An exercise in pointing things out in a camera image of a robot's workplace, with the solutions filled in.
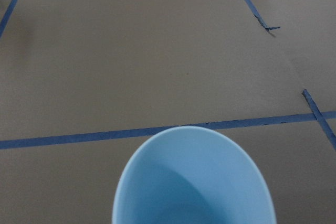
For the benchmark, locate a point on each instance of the light blue plastic cup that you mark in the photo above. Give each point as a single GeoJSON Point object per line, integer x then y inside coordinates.
{"type": "Point", "coordinates": [191, 174]}

